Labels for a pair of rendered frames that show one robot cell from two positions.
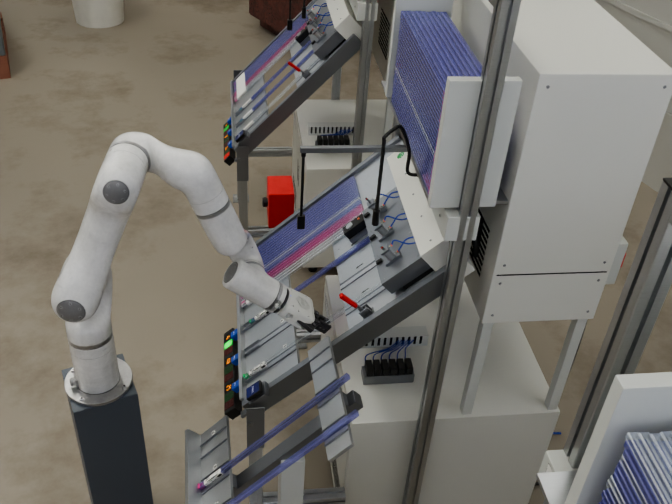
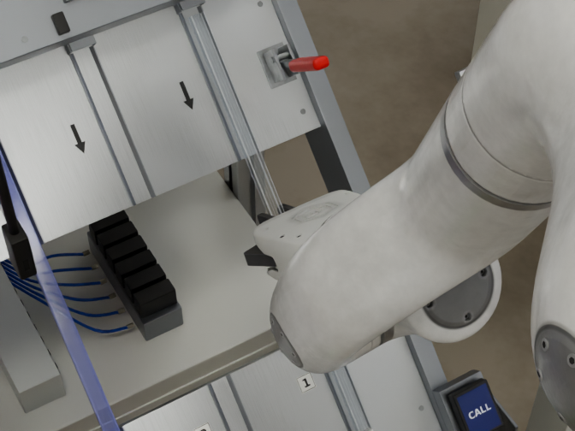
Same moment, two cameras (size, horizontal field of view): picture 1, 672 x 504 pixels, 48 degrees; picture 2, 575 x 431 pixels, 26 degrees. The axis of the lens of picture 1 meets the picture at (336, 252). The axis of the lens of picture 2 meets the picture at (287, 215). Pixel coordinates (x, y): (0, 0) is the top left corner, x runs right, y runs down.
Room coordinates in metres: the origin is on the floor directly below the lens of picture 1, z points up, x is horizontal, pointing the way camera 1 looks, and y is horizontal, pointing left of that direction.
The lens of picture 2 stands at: (1.83, 0.72, 1.84)
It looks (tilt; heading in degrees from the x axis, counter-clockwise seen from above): 50 degrees down; 249
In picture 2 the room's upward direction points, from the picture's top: straight up
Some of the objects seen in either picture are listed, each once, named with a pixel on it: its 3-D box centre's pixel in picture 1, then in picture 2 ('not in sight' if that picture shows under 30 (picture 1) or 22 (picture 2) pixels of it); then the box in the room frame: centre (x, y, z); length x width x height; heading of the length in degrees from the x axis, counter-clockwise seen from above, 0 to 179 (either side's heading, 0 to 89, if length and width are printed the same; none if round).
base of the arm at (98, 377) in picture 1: (94, 358); not in sight; (1.51, 0.66, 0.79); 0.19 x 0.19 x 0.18
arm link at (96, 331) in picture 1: (87, 294); not in sight; (1.54, 0.66, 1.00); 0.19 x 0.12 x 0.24; 4
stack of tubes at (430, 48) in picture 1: (438, 97); not in sight; (1.81, -0.23, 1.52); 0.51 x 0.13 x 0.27; 10
